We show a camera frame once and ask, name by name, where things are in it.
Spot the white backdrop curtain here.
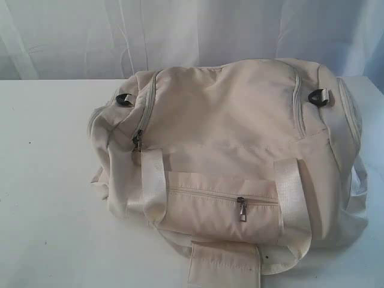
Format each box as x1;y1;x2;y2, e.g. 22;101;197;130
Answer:
1;1;383;86

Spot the cream fabric duffel bag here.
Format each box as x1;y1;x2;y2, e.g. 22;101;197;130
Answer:
88;58;368;287

